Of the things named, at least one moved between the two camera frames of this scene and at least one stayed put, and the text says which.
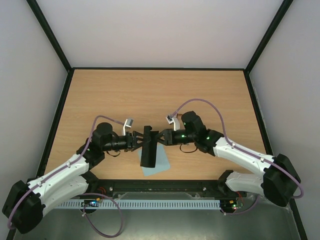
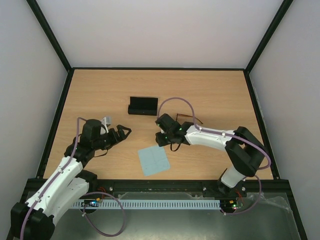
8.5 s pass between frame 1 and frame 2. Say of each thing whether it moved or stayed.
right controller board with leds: stayed
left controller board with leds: stayed
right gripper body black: stayed
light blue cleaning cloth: stayed
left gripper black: moved
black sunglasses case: moved
